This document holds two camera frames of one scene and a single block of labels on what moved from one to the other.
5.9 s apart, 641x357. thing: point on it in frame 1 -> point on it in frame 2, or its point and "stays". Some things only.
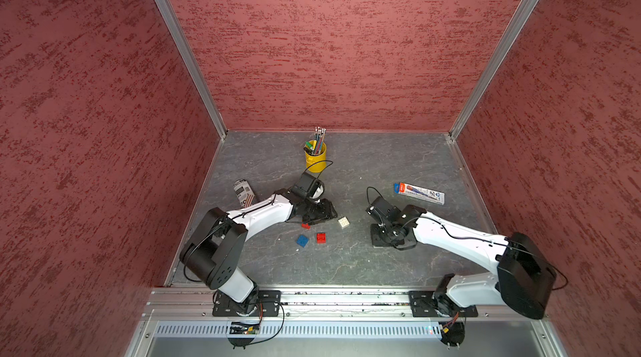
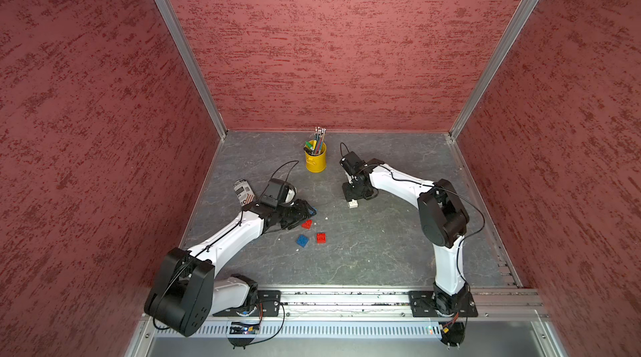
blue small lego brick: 302,240 stays
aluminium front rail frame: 195,305 stays
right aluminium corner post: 507,44 stays
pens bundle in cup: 315,148 stays
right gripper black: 377,242 -> 350,195
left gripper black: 326,207 -> 302,213
